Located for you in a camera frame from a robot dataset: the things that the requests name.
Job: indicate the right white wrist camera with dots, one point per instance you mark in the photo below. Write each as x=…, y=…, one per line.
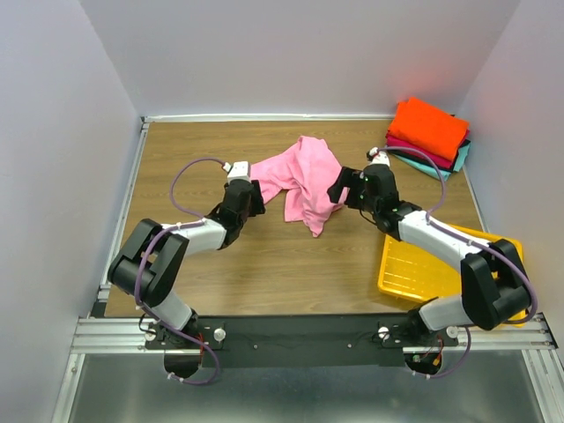
x=378, y=156

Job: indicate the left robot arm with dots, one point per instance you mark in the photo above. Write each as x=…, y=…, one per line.
x=149, y=261

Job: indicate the teal folded t shirt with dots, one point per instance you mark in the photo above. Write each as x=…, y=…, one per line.
x=421, y=164

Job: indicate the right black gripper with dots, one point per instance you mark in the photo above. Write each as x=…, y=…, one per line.
x=349, y=177

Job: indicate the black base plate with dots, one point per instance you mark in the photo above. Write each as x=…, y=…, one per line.
x=246, y=341

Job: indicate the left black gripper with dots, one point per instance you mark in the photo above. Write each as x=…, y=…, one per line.
x=256, y=199

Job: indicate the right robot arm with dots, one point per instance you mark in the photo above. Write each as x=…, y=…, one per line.
x=494, y=284

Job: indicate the orange folded t shirt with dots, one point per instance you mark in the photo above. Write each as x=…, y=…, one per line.
x=429, y=128

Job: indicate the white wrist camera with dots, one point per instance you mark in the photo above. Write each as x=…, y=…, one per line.
x=378, y=156
x=239, y=170

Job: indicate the pink t shirt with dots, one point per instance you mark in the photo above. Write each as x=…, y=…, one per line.
x=304, y=171

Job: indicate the yellow plastic tray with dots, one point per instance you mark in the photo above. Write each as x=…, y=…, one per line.
x=411, y=273

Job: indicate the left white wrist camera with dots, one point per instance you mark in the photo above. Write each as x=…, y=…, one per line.
x=239, y=170

